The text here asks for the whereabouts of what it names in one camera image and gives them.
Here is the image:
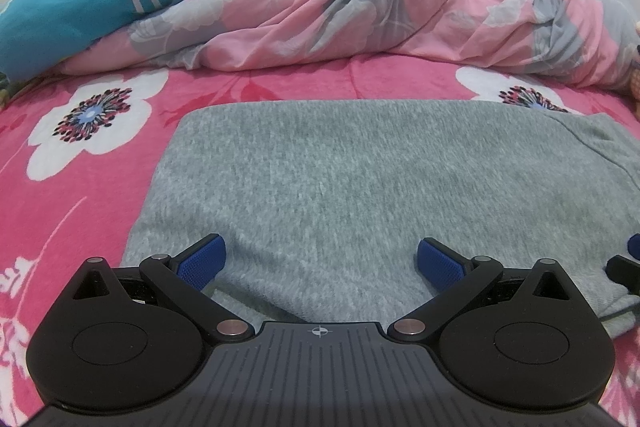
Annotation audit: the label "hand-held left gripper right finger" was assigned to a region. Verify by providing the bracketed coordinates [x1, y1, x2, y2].
[387, 236, 571, 341]

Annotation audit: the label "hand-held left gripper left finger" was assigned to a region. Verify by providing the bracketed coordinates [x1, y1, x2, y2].
[72, 233, 253, 341]

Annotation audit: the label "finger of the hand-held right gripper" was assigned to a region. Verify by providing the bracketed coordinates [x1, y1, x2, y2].
[604, 234, 640, 297]

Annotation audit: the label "grey sweatpants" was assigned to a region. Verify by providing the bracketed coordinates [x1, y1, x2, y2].
[122, 99, 640, 341]

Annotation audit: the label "pink floral blanket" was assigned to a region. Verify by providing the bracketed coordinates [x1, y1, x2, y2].
[0, 56, 640, 427]

